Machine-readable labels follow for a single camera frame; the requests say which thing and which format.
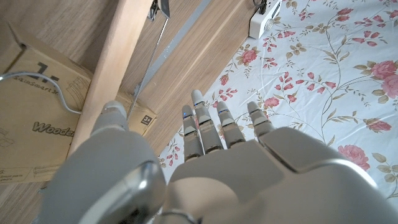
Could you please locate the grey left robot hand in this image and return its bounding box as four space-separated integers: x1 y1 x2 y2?
37 89 398 224

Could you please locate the long wooden cable holder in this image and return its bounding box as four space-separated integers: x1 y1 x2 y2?
67 0 171 156

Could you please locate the white Ethernet cable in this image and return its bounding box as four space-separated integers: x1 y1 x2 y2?
0 72 82 115

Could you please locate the brown cardboard package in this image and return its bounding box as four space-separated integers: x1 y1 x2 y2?
0 23 158 184

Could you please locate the floral backdrop cloth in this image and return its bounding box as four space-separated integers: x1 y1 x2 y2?
158 0 398 200

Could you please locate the white power strip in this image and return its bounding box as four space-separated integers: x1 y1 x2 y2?
248 0 283 40

